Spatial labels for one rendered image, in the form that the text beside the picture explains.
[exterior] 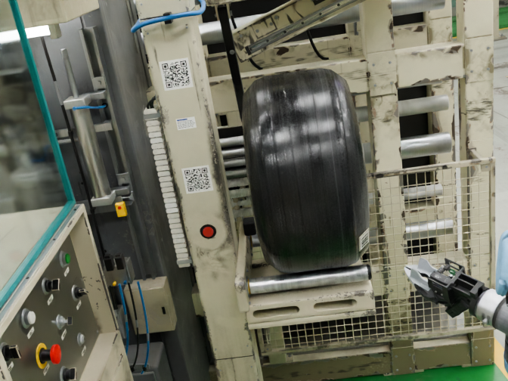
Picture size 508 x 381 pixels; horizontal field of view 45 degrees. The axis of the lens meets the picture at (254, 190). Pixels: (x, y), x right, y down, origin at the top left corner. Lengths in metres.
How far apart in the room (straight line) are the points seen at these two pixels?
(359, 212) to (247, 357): 0.67
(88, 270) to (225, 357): 0.57
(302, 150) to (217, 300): 0.59
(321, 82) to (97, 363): 0.90
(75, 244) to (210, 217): 0.38
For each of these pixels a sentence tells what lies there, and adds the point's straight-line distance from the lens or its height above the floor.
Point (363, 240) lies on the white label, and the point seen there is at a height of 1.05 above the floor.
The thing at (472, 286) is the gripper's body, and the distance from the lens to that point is 1.44.
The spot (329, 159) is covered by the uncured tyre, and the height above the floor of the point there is 1.29.
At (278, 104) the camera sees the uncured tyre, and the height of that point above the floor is 1.41.
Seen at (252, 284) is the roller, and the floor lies 0.92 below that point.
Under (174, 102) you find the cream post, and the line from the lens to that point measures 1.61.
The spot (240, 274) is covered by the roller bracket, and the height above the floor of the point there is 0.95.
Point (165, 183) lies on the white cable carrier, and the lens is 1.69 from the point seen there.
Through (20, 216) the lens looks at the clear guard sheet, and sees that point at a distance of 1.29.
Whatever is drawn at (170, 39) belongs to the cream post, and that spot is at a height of 1.60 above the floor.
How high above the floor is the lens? 1.80
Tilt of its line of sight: 22 degrees down
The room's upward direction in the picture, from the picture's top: 9 degrees counter-clockwise
